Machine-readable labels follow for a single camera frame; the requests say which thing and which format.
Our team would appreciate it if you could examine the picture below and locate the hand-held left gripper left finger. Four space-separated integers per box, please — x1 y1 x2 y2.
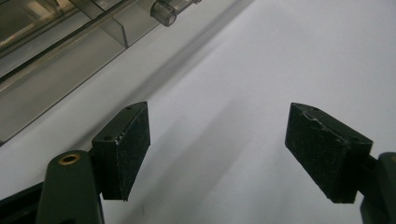
35 101 151 224

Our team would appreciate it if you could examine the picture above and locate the clear round knob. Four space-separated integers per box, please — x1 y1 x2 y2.
149 0 178 28

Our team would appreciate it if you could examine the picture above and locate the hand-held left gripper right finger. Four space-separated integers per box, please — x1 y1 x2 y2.
284 102 396 224

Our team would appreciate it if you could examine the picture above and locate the clear acrylic box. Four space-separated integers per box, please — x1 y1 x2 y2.
0 0 204 147

